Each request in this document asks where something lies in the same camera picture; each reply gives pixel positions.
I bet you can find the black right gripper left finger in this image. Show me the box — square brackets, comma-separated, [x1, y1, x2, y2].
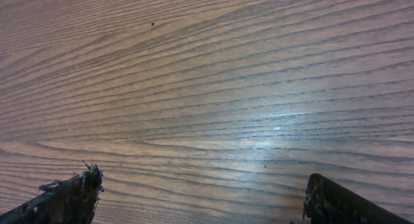
[1, 164, 104, 224]

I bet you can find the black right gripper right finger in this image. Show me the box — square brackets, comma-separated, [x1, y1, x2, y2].
[302, 174, 413, 224]

